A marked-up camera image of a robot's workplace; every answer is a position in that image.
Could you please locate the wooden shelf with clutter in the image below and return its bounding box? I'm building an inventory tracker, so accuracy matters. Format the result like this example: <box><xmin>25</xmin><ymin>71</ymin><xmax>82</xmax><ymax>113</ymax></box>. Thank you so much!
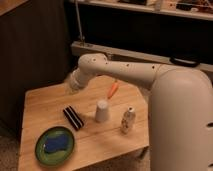
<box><xmin>69</xmin><ymin>0</ymin><xmax>213</xmax><ymax>21</ymax></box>

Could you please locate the metal vertical pole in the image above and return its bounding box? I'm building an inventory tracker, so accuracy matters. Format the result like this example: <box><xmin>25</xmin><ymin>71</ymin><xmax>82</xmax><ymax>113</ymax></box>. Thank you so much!
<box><xmin>75</xmin><ymin>0</ymin><xmax>85</xmax><ymax>45</ymax></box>

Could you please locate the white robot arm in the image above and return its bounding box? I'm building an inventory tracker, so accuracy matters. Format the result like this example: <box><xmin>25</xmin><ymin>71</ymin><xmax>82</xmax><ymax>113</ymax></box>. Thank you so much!
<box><xmin>68</xmin><ymin>53</ymin><xmax>213</xmax><ymax>171</ymax></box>

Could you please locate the black handle loop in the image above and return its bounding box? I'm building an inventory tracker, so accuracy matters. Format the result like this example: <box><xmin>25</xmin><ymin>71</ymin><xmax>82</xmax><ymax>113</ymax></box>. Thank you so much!
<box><xmin>169</xmin><ymin>57</ymin><xmax>200</xmax><ymax>67</ymax></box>

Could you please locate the black striped eraser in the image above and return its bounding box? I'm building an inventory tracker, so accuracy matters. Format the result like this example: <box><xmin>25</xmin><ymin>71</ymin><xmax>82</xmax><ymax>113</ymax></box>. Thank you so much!
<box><xmin>63</xmin><ymin>106</ymin><xmax>84</xmax><ymax>131</ymax></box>

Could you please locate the white upside-down cup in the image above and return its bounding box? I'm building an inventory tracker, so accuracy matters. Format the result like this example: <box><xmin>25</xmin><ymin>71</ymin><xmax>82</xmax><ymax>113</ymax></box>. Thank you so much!
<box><xmin>95</xmin><ymin>99</ymin><xmax>109</xmax><ymax>123</ymax></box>

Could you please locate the blue sponge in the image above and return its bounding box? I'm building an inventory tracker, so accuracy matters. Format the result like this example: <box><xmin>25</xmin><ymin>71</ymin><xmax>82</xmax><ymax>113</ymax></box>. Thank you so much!
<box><xmin>44</xmin><ymin>134</ymin><xmax>68</xmax><ymax>153</ymax></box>

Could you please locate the white patterned bottle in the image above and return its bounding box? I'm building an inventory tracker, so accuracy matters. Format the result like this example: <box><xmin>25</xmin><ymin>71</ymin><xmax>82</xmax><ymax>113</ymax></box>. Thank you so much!
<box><xmin>121</xmin><ymin>107</ymin><xmax>136</xmax><ymax>134</ymax></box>

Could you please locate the orange carrot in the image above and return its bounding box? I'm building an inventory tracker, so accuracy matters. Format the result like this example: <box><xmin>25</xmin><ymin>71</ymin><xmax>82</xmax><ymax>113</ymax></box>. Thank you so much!
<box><xmin>107</xmin><ymin>81</ymin><xmax>119</xmax><ymax>99</ymax></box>

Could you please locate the green plate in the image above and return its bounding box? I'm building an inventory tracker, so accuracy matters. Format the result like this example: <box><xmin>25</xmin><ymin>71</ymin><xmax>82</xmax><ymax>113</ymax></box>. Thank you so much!
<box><xmin>34</xmin><ymin>126</ymin><xmax>75</xmax><ymax>167</ymax></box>

